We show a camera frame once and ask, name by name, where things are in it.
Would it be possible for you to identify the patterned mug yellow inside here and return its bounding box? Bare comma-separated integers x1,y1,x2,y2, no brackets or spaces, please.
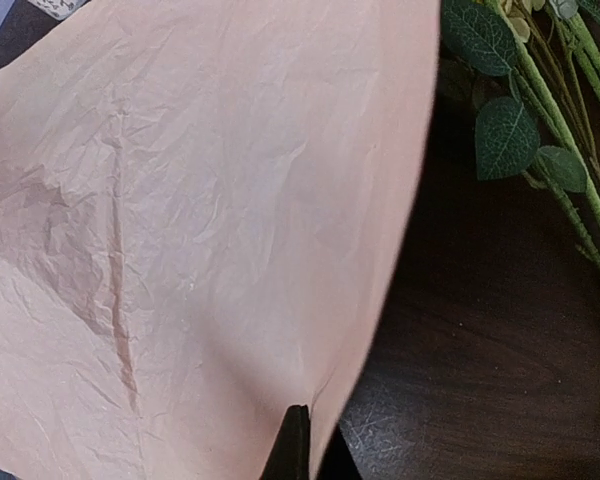
28,0,86,21

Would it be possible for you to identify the wrapping paper sheet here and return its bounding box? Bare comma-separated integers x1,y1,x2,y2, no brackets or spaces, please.
0,1,440,479

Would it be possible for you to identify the pale yellow flower stem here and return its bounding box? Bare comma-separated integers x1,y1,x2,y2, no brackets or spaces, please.
440,1,600,274

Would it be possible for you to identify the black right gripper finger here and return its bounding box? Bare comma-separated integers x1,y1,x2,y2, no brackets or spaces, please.
262,405,311,480

